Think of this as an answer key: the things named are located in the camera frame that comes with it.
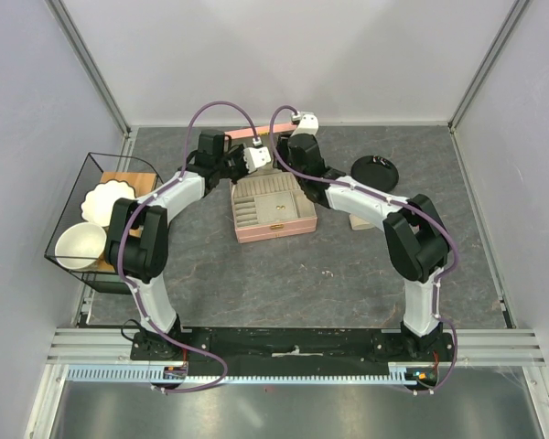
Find pink jewelry box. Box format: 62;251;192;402
222;121;319;244

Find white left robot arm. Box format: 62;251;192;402
104;130;250;334

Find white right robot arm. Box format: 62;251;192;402
274;134;452;338

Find black round plate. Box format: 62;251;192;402
350;155;399;192

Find hair clips on plate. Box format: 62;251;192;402
372;155;393;167

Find wooden board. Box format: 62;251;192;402
98;171;159;273

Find white scalloped dish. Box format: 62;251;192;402
81;179;135;228

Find white round bowl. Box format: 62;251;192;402
55;222;107;270

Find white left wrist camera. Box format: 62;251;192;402
243;146;272;174

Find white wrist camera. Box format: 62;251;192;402
291;112;319;136
243;146;272;174

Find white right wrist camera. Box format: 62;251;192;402
291;112;319;136

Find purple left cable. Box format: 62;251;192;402
116;101;263;394

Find purple cable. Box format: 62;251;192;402
116;101;263;394
268;105;461;397

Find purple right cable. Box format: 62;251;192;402
268;105;461;397

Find black wire rack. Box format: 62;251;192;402
44;152;163;294

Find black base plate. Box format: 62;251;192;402
123;325;455;376

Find slotted cable duct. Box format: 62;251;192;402
66;364;428;385

